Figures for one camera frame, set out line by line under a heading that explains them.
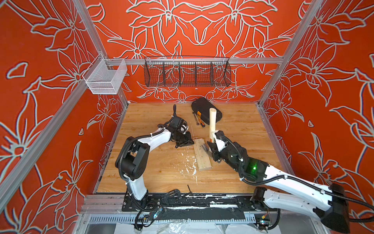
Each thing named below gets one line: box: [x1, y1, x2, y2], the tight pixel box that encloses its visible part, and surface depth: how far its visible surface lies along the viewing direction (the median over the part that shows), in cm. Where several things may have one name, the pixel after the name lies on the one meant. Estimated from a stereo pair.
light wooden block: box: [192, 137, 213, 172], surface depth 86 cm
